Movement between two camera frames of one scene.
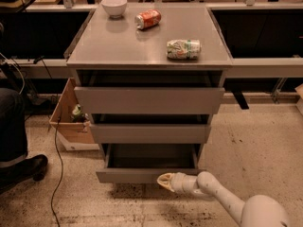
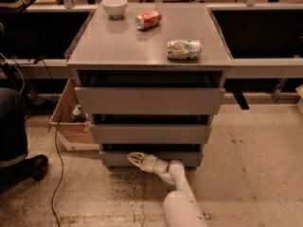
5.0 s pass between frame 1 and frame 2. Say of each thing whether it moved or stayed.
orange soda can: stayed
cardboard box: stayed
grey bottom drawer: moved
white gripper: moved
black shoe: stayed
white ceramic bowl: stayed
